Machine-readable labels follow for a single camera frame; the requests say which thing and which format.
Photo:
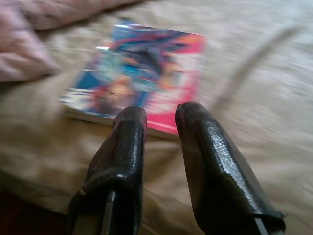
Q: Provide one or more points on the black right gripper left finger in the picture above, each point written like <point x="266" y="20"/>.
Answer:
<point x="117" y="159"/>

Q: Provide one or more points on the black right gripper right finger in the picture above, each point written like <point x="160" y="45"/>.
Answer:
<point x="215" y="159"/>

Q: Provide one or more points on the blue and pink comic book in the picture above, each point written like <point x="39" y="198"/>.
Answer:
<point x="146" y="73"/>

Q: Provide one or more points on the pink cartoon blanket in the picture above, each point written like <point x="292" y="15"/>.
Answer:
<point x="24" y="49"/>

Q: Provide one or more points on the beige floral bed sheet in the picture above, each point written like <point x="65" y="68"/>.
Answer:
<point x="256" y="98"/>

